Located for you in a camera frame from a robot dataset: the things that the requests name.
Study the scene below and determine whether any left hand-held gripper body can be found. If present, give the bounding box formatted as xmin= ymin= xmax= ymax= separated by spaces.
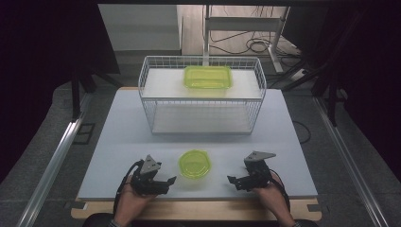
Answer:
xmin=130 ymin=153 xmax=170 ymax=197

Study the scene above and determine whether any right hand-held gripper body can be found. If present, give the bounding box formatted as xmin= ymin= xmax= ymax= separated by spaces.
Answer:
xmin=242 ymin=150 xmax=277 ymax=191

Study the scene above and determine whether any round yellow-green plastic container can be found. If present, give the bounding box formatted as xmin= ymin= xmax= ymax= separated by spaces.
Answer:
xmin=178 ymin=148 xmax=212 ymax=181

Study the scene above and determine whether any white wire basket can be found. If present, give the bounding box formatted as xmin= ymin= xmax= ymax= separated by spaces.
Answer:
xmin=137 ymin=55 xmax=268 ymax=136

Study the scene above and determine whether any rectangular yellow-green plastic container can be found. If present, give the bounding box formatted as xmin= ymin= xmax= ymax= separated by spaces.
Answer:
xmin=183 ymin=64 xmax=234 ymax=90

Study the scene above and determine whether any person's left hand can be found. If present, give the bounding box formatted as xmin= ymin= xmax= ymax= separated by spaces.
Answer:
xmin=116 ymin=183 xmax=158 ymax=221

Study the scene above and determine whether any person's right hand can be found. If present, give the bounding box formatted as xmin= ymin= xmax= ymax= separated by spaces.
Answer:
xmin=252 ymin=172 xmax=292 ymax=221

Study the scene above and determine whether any white power strip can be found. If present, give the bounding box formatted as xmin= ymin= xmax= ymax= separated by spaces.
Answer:
xmin=288 ymin=68 xmax=307 ymax=82

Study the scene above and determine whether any black metal stand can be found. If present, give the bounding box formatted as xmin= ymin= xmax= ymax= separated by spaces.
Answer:
xmin=69 ymin=60 xmax=124 ymax=121
xmin=281 ymin=60 xmax=349 ymax=128

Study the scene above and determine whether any white cabinet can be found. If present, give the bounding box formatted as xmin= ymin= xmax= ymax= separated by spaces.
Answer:
xmin=97 ymin=3 xmax=184 ymax=57

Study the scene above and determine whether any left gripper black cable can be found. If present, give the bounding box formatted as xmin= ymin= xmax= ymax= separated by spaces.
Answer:
xmin=113 ymin=159 xmax=146 ymax=217

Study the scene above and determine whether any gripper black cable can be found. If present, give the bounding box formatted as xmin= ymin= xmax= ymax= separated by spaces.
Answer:
xmin=113 ymin=159 xmax=146 ymax=217
xmin=268 ymin=169 xmax=291 ymax=213

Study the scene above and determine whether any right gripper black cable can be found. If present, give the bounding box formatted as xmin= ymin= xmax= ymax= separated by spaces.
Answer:
xmin=268 ymin=169 xmax=291 ymax=213

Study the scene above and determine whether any black loop floor cable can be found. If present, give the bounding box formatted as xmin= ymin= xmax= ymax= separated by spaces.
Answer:
xmin=292 ymin=119 xmax=313 ymax=145

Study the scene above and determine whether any black square floor bracket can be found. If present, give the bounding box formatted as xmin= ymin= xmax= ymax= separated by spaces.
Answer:
xmin=73 ymin=122 xmax=96 ymax=146

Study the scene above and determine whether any aluminium rail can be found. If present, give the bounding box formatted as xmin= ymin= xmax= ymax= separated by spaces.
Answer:
xmin=16 ymin=93 xmax=93 ymax=227
xmin=312 ymin=95 xmax=388 ymax=227

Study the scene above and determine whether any tangle of black floor cables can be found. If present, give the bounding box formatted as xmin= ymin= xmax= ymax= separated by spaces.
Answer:
xmin=209 ymin=29 xmax=302 ymax=59

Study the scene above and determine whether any white metal desk frame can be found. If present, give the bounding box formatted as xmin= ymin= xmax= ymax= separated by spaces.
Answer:
xmin=202 ymin=4 xmax=291 ymax=74

